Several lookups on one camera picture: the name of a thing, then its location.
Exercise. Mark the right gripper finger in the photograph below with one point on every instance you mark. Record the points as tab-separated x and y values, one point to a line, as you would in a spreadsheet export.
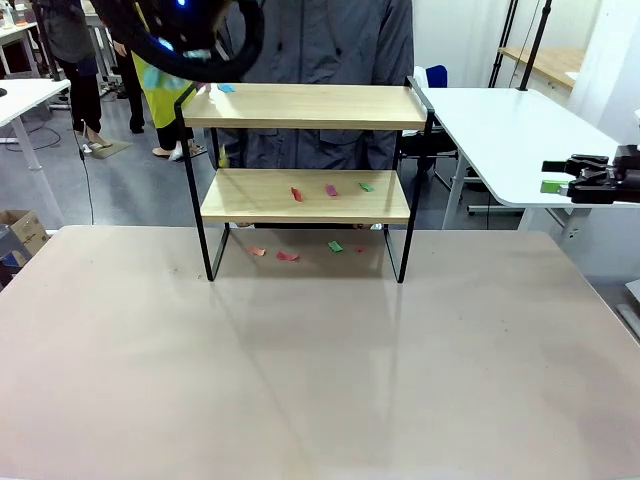
555	166
552	187

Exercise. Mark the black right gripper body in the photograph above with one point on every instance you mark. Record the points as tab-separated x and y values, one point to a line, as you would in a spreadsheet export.
627	180

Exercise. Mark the white table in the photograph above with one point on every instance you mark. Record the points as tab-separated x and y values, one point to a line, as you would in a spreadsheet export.
510	135

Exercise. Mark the wooden topped desk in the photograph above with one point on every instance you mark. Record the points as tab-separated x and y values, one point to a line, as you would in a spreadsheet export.
545	60

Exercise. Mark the black pole stand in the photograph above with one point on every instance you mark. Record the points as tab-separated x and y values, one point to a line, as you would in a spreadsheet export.
535	45

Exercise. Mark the black tripod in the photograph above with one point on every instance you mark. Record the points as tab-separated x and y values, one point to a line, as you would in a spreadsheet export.
504	40

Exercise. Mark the blue office chair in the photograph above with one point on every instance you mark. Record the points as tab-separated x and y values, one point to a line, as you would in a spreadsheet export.
437	75

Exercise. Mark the green paper scrap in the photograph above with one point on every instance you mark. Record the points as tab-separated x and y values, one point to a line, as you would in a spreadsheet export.
366	187
335	246

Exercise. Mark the purple paper scrap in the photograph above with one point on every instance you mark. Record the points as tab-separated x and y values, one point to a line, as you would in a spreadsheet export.
330	190

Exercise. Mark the person in grey jacket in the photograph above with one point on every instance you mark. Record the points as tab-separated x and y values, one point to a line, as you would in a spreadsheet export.
325	40

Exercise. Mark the orange paper scrap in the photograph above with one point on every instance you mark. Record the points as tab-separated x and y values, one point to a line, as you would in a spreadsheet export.
257	251

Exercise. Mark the yellow paper scrap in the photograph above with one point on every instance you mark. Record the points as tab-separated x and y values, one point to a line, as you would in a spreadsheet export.
223	157

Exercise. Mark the blue paper scrap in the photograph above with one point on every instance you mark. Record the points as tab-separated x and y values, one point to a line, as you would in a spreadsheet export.
226	88

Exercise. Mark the pink paper scrap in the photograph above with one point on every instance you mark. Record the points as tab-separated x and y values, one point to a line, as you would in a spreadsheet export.
202	88

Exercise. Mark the person in yellow-green apron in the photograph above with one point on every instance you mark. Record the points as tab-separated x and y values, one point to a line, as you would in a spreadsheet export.
160	110

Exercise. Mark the person in black trousers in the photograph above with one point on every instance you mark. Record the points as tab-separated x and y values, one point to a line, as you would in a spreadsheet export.
131	100

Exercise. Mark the grey floor mat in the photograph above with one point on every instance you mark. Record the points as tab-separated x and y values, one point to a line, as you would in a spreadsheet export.
107	149

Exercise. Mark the person in dark clothes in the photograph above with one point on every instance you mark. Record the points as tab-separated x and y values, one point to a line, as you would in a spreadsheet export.
70	35

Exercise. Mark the cardboard box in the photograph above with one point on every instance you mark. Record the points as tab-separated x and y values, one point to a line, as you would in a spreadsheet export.
27	227

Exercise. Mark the white desk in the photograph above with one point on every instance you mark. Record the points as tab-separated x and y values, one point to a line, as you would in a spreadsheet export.
25	95

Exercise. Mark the wooden shelf black metal frame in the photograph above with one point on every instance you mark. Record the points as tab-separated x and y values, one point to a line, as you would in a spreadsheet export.
305	107

